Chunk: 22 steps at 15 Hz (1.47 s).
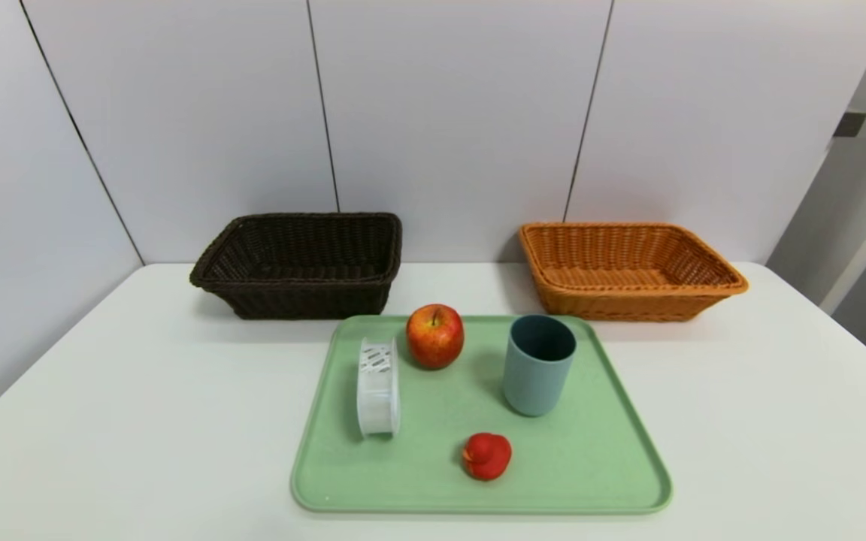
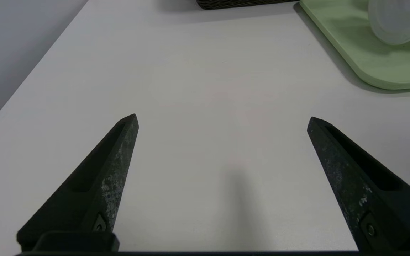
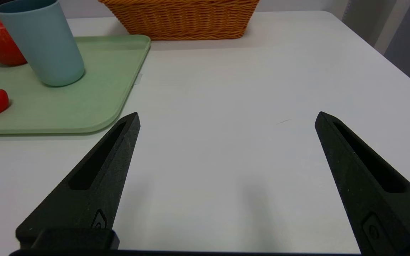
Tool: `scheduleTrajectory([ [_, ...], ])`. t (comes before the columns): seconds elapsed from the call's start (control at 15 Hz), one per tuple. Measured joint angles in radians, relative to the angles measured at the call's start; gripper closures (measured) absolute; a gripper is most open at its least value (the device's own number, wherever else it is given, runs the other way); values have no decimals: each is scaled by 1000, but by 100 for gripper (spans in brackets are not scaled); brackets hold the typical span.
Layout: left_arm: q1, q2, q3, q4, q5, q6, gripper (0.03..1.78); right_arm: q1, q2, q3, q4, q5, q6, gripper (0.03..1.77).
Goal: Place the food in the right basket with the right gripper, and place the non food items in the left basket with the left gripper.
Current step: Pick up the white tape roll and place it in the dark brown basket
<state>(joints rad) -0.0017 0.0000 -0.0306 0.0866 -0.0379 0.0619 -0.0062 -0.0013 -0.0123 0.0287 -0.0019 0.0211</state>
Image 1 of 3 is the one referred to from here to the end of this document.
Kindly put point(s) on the orange wicker basket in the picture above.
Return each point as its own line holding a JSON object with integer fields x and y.
{"x": 628, "y": 300}

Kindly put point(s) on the red rubber duck toy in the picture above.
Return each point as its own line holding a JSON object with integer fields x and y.
{"x": 487, "y": 457}

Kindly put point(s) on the dark brown wicker basket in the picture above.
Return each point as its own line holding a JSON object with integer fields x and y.
{"x": 298, "y": 297}

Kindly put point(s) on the white round plastic container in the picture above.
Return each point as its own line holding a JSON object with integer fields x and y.
{"x": 378, "y": 398}

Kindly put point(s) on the dark grey wall bracket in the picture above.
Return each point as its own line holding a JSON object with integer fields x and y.
{"x": 850, "y": 124}

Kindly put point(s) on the red yellow apple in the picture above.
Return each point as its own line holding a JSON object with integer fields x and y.
{"x": 434, "y": 338}

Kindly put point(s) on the blue grey plastic cup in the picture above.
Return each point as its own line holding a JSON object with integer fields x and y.
{"x": 534, "y": 383}

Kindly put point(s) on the light green plastic tray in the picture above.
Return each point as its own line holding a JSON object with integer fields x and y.
{"x": 553, "y": 466}

